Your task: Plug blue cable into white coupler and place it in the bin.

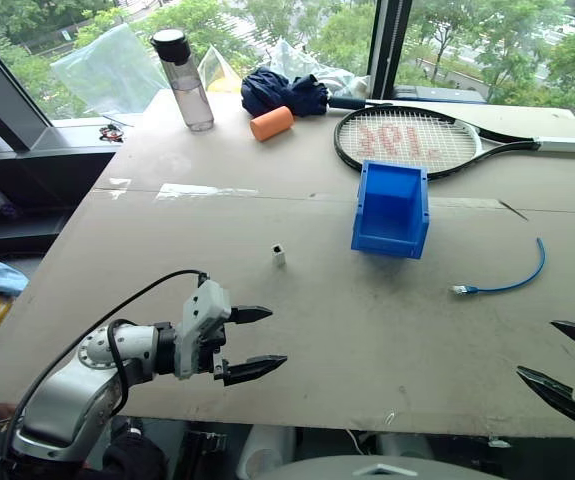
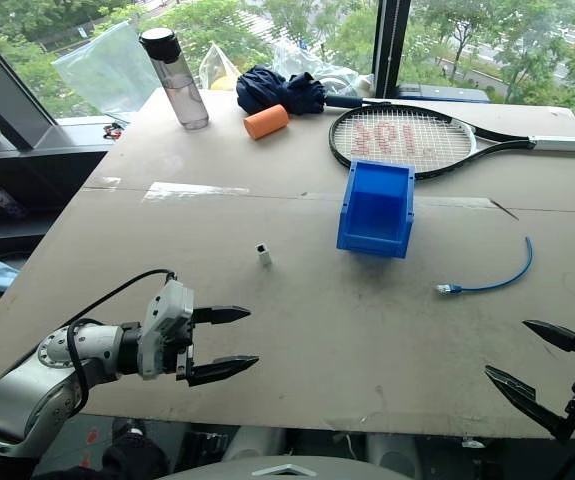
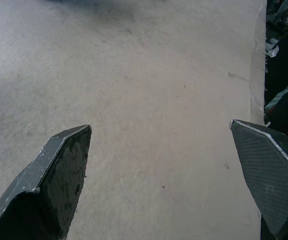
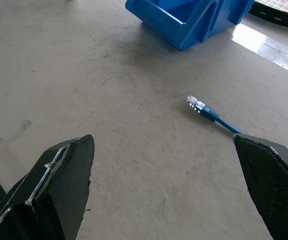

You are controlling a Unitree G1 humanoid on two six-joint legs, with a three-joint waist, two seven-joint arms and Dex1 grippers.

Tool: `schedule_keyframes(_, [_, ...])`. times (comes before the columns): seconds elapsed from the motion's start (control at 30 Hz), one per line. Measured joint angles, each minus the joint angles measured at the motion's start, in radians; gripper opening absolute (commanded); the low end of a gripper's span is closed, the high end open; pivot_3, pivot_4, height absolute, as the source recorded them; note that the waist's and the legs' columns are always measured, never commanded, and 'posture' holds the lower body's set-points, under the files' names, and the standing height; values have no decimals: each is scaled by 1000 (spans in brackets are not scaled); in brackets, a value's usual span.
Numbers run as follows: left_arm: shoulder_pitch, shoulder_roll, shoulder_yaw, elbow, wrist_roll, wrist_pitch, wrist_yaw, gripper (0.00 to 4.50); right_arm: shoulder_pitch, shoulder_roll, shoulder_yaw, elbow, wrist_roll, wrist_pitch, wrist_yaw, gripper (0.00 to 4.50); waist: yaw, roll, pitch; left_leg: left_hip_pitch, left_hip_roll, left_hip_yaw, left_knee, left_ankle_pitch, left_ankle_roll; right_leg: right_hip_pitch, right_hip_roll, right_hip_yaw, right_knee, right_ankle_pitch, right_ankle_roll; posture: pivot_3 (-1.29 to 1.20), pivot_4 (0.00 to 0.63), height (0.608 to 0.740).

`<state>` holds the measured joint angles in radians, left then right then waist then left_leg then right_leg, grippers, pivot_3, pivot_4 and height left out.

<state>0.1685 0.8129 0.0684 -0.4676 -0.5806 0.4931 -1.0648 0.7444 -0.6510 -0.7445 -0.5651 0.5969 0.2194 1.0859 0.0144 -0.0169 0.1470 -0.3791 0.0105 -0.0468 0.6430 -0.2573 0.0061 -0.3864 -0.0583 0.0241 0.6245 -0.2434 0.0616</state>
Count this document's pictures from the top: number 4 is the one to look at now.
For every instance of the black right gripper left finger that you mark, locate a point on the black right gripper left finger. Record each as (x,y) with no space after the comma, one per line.
(58,180)

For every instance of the blue plastic storage bin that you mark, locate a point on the blue plastic storage bin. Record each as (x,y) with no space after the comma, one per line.
(183,20)

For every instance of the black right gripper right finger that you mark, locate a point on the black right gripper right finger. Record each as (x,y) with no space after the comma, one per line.
(274,180)

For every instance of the clear plastic zip tie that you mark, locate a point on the clear plastic zip tie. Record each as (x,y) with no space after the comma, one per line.
(21,128)

